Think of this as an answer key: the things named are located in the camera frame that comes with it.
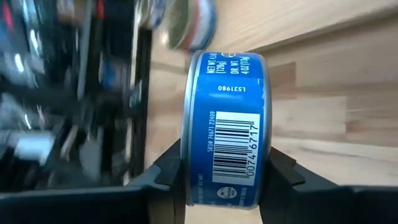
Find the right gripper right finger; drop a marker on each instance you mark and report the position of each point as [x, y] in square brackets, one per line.
[326, 207]

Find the silver lid can blue label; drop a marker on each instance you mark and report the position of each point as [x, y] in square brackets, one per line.
[227, 102]
[152, 12]

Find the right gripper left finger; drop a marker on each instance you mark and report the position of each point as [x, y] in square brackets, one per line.
[93, 208]

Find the wooden shelf black metal legs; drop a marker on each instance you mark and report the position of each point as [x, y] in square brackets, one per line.
[295, 18]

